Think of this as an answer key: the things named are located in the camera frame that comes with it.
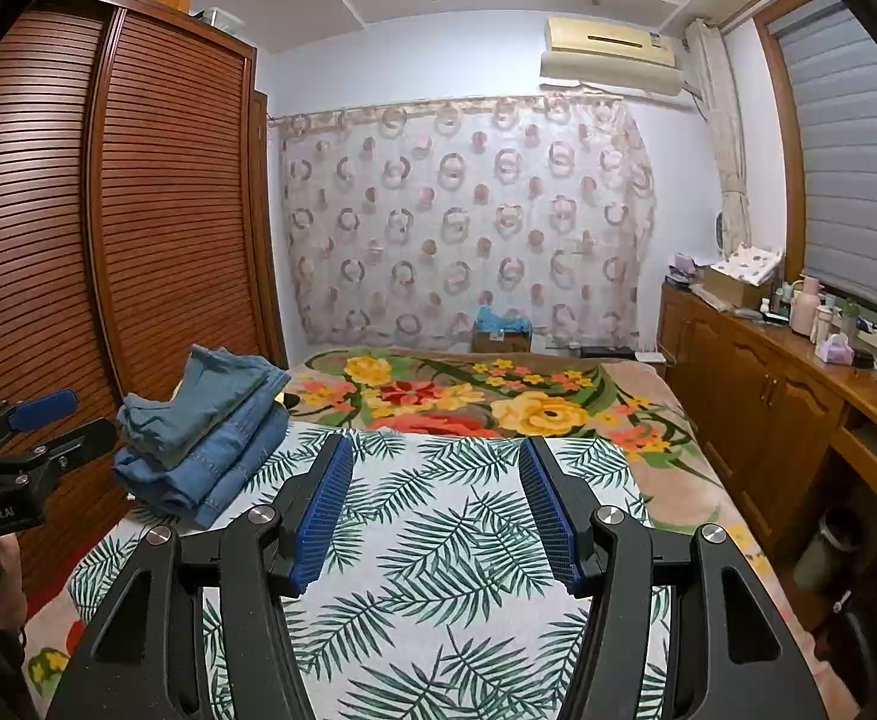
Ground circle pattern curtain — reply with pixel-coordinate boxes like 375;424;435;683
269;94;660;353

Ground group of small cosmetic bottles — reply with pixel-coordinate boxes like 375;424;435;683
757;281;794;327

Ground blue plastic bag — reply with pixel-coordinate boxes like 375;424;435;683
476;306;533;335

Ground pink bottle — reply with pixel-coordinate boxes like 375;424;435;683
789;277;822;337

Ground person's left hand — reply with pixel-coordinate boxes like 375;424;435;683
0;536;31;631

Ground floral cloth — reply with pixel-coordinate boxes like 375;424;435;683
708;244;785;286

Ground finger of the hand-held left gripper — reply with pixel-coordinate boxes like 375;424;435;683
4;418;119;481
0;388;80;440

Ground grey window blind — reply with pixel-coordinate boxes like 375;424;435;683
768;0;877;316

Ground floral blanket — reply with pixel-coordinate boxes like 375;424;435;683
22;345;822;720

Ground leaf print sheet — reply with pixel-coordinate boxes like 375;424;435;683
67;420;672;720

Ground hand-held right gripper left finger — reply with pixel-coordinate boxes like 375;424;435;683
44;431;356;720

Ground open cardboard box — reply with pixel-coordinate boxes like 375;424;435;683
701;264;773;308

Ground wooden window frame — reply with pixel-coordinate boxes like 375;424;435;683
753;0;815;278

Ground teal shorts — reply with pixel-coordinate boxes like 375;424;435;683
116;345;275;466

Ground grey trash bin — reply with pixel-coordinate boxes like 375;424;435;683
792;506;863;593

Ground long wooden cabinet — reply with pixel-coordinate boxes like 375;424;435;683
659;281;877;563

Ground wooden slatted wardrobe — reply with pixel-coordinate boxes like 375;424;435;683
0;0;290;578

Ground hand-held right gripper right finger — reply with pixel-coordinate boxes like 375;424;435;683
519;435;860;720

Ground wall air conditioner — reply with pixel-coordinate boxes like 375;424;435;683
539;15;687;98

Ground beige tied curtain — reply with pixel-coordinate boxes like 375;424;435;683
684;19;755;256

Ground light blue denim jeans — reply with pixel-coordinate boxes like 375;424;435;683
176;367;293;481

